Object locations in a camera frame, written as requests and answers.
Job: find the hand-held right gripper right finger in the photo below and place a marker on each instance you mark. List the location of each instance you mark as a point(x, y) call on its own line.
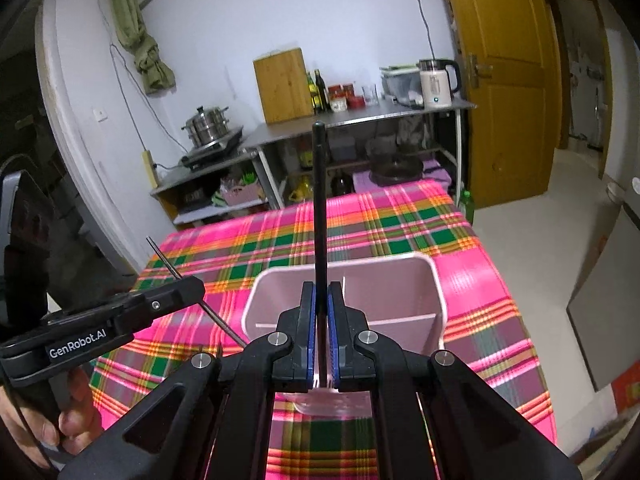
point(334, 332)

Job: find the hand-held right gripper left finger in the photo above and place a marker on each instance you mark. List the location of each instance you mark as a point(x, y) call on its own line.
point(310, 332)

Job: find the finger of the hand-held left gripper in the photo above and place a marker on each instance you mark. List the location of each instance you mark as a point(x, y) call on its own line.
point(170, 300)

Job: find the metal chopstick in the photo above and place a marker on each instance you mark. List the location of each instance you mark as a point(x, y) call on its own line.
point(225, 325)

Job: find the pink utensil basket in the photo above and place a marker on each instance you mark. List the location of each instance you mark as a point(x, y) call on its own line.
point(390, 290)

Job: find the black chopstick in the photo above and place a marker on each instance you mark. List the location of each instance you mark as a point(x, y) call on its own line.
point(320, 210)

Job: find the person's left hand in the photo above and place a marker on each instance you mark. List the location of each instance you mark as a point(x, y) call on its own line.
point(80, 420)

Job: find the low steel kitchen rack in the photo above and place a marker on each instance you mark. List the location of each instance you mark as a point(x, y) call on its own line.
point(170, 180)

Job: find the small pink basket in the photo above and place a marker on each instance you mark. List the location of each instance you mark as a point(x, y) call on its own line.
point(242, 194)

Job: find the pink plaid tablecloth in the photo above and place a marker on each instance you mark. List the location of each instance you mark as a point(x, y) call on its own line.
point(400, 220)

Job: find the yellow power strip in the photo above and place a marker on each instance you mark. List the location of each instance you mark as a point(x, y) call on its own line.
point(147, 170)

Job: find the yellow oil jug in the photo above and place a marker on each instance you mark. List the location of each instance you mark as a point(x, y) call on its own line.
point(300, 191)

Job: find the black induction cooker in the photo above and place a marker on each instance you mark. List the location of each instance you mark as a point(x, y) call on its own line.
point(220, 149)

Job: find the black wok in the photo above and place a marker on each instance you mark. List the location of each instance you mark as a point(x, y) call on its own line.
point(395, 170)

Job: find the stainless steamer pot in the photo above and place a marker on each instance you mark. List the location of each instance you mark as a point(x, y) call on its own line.
point(205, 127)

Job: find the green bottle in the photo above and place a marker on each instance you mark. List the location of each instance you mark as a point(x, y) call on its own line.
point(467, 205)

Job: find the purple cloth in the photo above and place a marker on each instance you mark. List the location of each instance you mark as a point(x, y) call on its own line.
point(435, 175)

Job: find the tall steel kitchen rack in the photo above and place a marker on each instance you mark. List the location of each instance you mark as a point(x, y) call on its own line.
point(360, 117)

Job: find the white labelled jar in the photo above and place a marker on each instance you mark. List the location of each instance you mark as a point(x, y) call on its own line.
point(339, 105)

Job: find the short red jar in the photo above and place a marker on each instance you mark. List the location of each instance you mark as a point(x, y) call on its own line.
point(356, 101)

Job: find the green knotted curtain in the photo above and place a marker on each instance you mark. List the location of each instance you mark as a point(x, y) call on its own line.
point(150, 65)

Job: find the clear glass cup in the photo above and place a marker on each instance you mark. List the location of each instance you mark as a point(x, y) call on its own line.
point(370, 96)

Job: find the olive oil bottle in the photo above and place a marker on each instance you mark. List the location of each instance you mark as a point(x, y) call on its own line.
point(312, 92)

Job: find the red lid jar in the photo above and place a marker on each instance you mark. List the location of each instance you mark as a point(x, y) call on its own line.
point(334, 91)
point(347, 90)

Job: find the wooden cutting board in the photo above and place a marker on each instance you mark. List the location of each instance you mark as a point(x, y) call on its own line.
point(282, 85)

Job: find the dark sauce bottle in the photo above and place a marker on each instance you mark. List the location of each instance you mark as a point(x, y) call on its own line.
point(322, 90)

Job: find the clear plastic container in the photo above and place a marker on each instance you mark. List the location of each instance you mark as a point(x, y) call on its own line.
point(400, 85)

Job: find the white electric kettle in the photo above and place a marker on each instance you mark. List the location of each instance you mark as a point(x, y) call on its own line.
point(435, 85)

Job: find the grey cabinet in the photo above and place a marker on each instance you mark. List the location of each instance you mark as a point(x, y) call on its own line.
point(610, 300)

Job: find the yellow wooden door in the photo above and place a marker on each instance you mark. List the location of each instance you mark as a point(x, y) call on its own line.
point(505, 110)

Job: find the white sliding door frame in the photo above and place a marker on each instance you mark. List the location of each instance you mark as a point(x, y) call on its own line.
point(65, 160)

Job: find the white wall switch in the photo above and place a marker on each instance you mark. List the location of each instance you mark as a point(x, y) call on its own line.
point(100, 114)

